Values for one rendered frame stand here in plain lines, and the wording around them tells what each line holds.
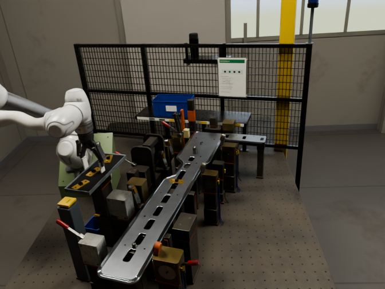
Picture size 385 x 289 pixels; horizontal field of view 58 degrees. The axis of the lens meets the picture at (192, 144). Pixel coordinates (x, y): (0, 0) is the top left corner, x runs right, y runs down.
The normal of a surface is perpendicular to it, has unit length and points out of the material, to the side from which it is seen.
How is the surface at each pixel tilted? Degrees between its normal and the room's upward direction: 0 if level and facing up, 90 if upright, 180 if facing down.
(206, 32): 90
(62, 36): 90
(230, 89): 90
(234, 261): 0
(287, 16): 90
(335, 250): 0
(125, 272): 0
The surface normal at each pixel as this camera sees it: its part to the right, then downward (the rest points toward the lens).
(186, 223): -0.06, -0.89
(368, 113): -0.04, 0.45
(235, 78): -0.31, 0.44
